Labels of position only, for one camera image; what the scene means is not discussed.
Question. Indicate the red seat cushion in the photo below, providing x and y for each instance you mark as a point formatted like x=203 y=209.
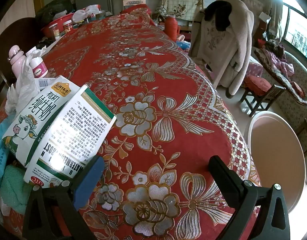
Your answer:
x=257 y=83

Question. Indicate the small dark wooden chair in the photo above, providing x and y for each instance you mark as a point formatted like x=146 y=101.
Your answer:
x=271 y=96

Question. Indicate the red thermos flask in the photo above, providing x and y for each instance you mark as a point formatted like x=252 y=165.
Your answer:
x=171 y=28

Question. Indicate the pile of clothes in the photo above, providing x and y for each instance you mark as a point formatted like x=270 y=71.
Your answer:
x=277 y=57

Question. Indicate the white green milk carton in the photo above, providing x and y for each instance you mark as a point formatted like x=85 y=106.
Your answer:
x=31 y=120

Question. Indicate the white plastic bucket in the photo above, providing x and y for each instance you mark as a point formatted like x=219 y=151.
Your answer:
x=276 y=155

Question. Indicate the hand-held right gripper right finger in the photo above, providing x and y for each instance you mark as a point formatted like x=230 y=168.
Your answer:
x=228 y=180

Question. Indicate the dark round wooden panel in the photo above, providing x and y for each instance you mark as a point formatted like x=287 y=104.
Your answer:
x=11 y=32

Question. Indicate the red pillow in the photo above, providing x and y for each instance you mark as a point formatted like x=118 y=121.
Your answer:
x=297 y=89

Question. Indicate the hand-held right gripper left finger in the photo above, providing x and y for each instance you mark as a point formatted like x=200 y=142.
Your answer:
x=89 y=180

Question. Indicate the red plastic basin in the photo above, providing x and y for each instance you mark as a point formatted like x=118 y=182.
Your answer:
x=47 y=31

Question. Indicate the dark plastic bag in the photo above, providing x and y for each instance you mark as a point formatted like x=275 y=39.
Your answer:
x=52 y=8

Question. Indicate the red floral tablecloth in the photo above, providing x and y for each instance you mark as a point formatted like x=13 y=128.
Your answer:
x=156 y=80

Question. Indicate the labelled cardboard box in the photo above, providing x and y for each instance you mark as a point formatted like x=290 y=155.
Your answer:
x=134 y=2

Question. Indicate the white plastic bag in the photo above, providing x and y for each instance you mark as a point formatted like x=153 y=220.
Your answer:
x=24 y=87

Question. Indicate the black garment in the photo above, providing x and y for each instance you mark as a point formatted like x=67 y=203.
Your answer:
x=219 y=15

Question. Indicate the glass jar white lid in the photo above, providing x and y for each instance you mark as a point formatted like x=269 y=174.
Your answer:
x=67 y=26
x=54 y=31

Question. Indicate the white green medicine box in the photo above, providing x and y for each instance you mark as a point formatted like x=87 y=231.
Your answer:
x=76 y=130

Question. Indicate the window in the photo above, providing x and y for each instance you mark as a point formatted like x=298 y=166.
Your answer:
x=298 y=27

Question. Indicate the flat white blue box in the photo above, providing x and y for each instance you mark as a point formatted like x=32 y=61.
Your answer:
x=46 y=83

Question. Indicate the floral sofa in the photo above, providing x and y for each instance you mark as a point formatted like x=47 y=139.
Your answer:
x=297 y=77

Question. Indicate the crumpled white bag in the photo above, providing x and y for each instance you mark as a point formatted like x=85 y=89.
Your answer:
x=84 y=12

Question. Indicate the pink water bottle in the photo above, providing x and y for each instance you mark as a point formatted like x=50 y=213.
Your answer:
x=17 y=62

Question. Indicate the teal cloth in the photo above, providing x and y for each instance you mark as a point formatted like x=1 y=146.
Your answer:
x=14 y=185

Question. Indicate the white pill bottle pink label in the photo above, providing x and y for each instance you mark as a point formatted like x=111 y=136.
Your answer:
x=39 y=67

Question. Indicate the floral checked cloth cover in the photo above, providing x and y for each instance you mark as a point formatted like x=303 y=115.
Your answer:
x=179 y=1

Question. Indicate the beige fleece coat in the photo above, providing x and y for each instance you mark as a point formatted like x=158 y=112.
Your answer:
x=226 y=52

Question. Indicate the blue plastic bag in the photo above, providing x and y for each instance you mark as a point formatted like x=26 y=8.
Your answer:
x=184 y=45

